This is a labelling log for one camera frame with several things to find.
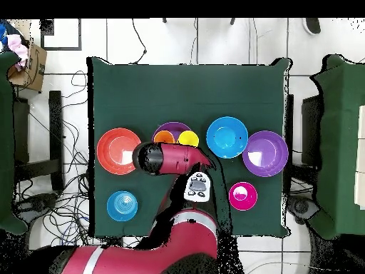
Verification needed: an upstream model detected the orange large bowl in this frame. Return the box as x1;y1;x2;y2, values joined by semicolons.
96;127;143;176

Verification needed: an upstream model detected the black metal stand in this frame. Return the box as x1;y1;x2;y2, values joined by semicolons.
12;90;66;193

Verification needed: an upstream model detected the orange stepped cup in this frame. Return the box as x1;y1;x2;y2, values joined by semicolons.
153;130;176;144

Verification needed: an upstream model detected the tangle of black cables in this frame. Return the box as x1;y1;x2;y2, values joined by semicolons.
12;69;140;249

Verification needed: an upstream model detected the black cable with connector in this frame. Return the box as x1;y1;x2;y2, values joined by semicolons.
131;18;148;65

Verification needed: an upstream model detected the black cabinet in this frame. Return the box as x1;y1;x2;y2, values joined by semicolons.
300;95;324;168

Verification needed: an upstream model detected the blue small bowl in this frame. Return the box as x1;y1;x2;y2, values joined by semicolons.
106;190;139;223

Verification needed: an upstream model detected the black chair base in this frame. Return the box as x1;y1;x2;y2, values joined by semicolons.
286;195;322;225
12;192;59;226

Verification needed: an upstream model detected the blue large bowl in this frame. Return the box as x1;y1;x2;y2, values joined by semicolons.
205;115;250;159

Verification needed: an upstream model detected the pink-red small bowl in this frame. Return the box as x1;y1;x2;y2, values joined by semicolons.
227;181;259;212

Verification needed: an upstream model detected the green cloth covered table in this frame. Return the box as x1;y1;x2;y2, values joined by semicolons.
0;51;29;235
309;54;365;240

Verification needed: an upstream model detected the black square frame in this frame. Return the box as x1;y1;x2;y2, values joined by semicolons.
39;18;83;51

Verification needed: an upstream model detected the person's shoe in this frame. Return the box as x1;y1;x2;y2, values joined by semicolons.
302;18;322;36

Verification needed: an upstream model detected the pink cloth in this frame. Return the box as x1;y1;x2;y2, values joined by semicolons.
6;34;29;72

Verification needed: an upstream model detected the blue item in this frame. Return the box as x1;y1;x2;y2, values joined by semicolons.
0;22;12;52

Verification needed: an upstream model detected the cardboard box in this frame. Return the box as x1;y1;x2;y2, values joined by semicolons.
6;19;48;93

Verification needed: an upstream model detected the dark green tablecloth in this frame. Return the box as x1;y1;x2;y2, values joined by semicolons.
86;56;292;238

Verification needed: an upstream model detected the yellow smooth cup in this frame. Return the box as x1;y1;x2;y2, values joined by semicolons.
176;130;200;148

